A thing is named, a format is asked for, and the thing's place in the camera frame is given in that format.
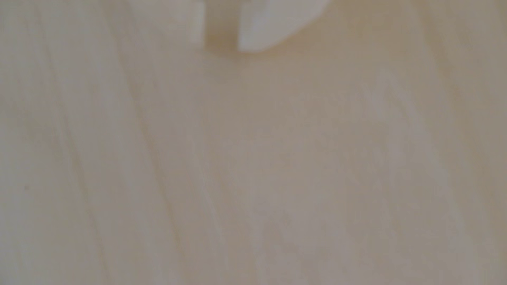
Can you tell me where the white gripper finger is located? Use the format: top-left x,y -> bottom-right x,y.
237,0 -> 331,53
131,0 -> 206,46

